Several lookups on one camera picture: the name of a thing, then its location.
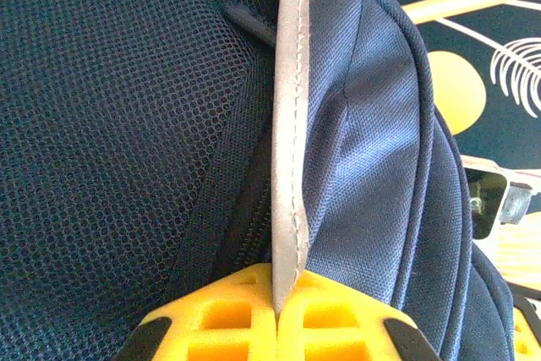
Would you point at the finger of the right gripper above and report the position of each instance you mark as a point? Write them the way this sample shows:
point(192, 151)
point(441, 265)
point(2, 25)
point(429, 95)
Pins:
point(527, 335)

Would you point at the navy blue backpack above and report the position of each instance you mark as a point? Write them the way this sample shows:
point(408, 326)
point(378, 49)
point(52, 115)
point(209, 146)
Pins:
point(169, 124)

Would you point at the dark floral wall panel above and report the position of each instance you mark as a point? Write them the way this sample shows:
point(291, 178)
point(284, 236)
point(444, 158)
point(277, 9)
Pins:
point(486, 82)

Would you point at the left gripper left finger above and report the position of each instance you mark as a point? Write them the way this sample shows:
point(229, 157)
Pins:
point(211, 327)

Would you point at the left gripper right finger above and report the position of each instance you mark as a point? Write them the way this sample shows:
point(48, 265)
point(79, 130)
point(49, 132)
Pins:
point(346, 327)

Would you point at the aluminium table edge rail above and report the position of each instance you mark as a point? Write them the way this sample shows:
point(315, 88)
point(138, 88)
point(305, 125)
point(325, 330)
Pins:
point(498, 204)

